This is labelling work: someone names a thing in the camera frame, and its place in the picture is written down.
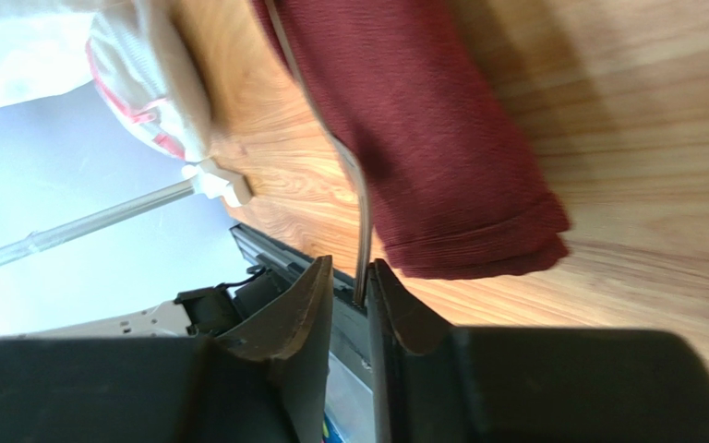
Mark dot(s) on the wooden handled fork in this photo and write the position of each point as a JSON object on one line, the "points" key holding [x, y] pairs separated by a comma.
{"points": [[350, 164]]}

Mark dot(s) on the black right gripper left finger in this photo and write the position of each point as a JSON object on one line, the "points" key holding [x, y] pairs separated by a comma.
{"points": [[262, 381]]}

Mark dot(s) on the dark red cloth napkin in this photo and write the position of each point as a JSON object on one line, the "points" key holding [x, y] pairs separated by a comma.
{"points": [[456, 191]]}

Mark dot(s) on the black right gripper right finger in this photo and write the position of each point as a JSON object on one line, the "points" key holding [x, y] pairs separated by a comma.
{"points": [[436, 382]]}

